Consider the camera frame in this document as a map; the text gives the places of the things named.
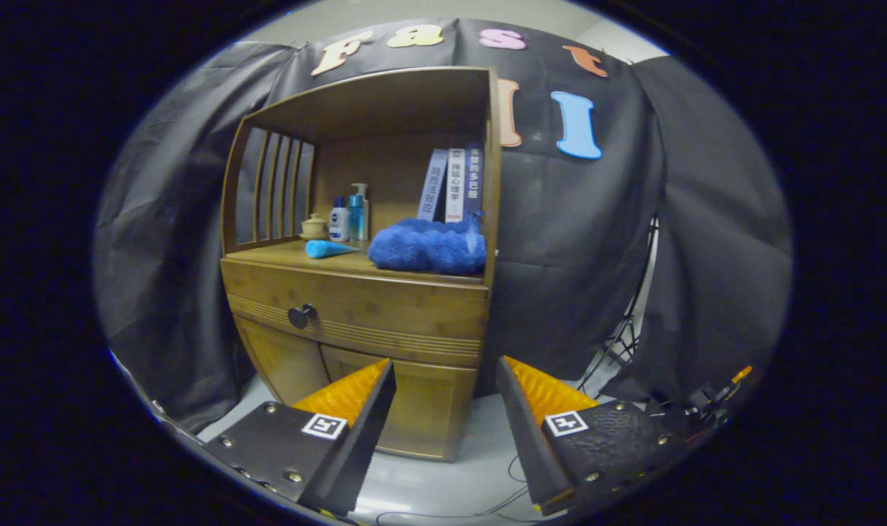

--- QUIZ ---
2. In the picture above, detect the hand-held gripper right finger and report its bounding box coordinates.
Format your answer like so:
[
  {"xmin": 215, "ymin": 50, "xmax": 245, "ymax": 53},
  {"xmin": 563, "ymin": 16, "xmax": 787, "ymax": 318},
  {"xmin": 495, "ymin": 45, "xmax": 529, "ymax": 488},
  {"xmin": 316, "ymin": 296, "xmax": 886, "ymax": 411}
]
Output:
[{"xmin": 495, "ymin": 355, "xmax": 689, "ymax": 517}]

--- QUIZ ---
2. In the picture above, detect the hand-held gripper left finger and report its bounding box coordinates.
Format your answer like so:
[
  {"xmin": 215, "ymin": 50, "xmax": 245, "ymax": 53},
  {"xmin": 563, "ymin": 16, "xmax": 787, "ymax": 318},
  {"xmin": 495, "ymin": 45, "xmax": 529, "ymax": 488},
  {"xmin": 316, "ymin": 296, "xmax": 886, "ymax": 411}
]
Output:
[{"xmin": 202, "ymin": 358, "xmax": 398, "ymax": 517}]

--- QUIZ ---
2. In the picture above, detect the blue white tube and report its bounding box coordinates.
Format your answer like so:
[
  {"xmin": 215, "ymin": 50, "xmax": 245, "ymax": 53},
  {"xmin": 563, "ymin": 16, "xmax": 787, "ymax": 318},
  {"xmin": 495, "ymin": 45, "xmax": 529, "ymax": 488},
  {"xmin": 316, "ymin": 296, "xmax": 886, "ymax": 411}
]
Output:
[{"xmin": 305, "ymin": 240, "xmax": 362, "ymax": 260}]

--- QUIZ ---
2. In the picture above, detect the wooden cabinet door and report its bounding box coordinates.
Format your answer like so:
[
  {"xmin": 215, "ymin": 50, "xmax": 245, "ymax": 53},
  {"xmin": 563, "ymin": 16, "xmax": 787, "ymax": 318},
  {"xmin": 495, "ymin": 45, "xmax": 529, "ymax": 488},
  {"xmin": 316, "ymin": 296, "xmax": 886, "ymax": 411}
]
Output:
[
  {"xmin": 233, "ymin": 316, "xmax": 331, "ymax": 406},
  {"xmin": 319, "ymin": 345, "xmax": 479, "ymax": 462}
]

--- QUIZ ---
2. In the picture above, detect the wooden countertop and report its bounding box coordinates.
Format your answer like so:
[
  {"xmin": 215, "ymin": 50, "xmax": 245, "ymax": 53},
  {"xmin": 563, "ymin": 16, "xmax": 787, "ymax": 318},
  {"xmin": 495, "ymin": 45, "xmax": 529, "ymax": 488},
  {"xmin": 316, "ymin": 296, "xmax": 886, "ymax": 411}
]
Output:
[{"xmin": 224, "ymin": 240, "xmax": 488, "ymax": 287}]

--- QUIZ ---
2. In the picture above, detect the wooden cabinet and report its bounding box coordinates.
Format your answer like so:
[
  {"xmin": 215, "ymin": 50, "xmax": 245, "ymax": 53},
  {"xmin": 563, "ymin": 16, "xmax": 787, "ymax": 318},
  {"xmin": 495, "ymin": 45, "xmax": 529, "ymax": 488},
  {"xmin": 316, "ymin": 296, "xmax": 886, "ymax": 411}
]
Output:
[{"xmin": 219, "ymin": 66, "xmax": 503, "ymax": 462}]

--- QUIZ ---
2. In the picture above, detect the black light stand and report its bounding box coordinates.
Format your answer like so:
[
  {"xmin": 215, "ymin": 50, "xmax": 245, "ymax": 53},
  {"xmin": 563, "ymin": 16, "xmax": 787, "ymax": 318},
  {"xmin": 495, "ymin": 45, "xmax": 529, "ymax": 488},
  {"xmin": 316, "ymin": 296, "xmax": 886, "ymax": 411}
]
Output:
[{"xmin": 579, "ymin": 219, "xmax": 660, "ymax": 399}]

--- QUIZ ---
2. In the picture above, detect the black orange device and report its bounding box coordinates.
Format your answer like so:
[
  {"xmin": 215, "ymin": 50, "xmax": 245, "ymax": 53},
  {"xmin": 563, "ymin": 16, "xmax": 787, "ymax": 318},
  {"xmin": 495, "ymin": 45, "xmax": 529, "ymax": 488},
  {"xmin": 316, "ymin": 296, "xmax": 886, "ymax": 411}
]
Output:
[{"xmin": 648, "ymin": 365, "xmax": 755, "ymax": 439}]

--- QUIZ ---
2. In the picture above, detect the blue towel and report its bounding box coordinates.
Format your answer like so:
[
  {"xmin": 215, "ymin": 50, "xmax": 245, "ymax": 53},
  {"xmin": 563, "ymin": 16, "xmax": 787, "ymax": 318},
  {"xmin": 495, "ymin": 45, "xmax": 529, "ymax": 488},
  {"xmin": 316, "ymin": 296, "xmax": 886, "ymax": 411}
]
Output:
[{"xmin": 367, "ymin": 217, "xmax": 488, "ymax": 276}]

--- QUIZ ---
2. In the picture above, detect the black backdrop cloth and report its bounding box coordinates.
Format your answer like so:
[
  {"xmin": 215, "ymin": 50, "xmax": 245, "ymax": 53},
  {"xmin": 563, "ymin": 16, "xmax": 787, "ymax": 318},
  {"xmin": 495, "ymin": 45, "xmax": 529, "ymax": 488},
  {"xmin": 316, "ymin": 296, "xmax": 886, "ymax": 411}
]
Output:
[{"xmin": 93, "ymin": 18, "xmax": 793, "ymax": 432}]

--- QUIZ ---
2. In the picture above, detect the white bottle blue cap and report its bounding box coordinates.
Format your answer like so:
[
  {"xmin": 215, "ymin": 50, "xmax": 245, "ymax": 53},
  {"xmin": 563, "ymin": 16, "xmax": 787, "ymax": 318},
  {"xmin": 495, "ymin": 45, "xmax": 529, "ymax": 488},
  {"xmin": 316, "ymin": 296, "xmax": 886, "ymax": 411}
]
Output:
[{"xmin": 329, "ymin": 196, "xmax": 351, "ymax": 243}]

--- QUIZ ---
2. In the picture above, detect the blue pump bottle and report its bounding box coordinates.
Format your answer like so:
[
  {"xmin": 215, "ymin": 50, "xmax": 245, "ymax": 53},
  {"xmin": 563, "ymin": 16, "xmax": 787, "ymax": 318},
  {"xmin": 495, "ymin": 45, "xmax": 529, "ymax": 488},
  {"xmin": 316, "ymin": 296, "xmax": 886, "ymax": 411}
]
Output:
[{"xmin": 349, "ymin": 183, "xmax": 370, "ymax": 243}]

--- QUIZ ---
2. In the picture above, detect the white spine book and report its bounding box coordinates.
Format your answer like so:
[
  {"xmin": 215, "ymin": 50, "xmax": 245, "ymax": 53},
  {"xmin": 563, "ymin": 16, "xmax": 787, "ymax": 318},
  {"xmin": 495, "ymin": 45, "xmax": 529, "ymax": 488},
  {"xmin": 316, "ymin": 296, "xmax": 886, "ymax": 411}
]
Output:
[{"xmin": 446, "ymin": 148, "xmax": 466, "ymax": 224}]

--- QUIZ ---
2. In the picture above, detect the dark blue book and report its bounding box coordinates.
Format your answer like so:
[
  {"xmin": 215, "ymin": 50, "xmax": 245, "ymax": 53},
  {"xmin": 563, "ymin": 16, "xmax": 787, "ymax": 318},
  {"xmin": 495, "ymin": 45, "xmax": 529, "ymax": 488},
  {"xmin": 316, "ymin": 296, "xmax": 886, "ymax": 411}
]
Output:
[{"xmin": 463, "ymin": 145, "xmax": 484, "ymax": 218}]

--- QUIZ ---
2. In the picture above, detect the grey blue book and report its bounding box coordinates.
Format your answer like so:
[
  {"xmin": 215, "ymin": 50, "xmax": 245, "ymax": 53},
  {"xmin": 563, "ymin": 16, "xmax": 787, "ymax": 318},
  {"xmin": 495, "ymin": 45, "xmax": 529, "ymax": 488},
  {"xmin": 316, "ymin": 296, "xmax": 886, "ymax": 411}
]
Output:
[{"xmin": 417, "ymin": 149, "xmax": 449, "ymax": 222}]

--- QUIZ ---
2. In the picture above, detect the black floor cable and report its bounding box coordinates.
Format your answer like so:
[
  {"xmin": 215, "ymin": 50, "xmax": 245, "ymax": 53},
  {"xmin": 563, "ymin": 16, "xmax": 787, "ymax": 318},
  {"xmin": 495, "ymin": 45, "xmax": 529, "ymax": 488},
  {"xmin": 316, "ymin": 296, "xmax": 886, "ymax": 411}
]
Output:
[{"xmin": 374, "ymin": 453, "xmax": 554, "ymax": 525}]

